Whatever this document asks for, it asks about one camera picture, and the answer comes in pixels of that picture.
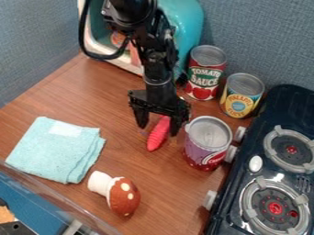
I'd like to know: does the pink spoon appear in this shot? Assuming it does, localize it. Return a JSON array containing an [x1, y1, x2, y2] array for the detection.
[[145, 115, 173, 152]]

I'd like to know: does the light blue cloth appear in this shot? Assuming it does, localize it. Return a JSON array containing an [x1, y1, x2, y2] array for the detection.
[[4, 116, 107, 185]]

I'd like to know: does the yellow pineapple can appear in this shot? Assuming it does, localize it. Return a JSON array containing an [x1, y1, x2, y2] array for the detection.
[[218, 73, 266, 119]]

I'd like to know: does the purple and red can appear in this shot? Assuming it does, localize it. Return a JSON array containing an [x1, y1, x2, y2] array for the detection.
[[181, 115, 235, 173]]

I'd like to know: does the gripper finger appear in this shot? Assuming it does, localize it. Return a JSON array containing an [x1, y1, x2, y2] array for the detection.
[[132, 106, 151, 129], [168, 116, 185, 138]]

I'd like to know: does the teal toy microwave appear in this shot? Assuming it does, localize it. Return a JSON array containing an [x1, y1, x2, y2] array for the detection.
[[77, 0, 206, 81]]

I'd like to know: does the red tomato can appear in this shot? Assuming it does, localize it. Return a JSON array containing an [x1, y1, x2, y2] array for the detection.
[[183, 44, 229, 102]]

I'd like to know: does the brown toy mushroom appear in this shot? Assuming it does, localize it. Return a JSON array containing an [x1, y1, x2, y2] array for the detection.
[[85, 170, 142, 218]]

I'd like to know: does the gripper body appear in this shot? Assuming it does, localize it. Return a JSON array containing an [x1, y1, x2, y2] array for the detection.
[[127, 74, 193, 122]]

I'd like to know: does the toy stove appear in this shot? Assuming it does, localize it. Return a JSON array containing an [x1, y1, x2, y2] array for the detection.
[[202, 84, 314, 235]]

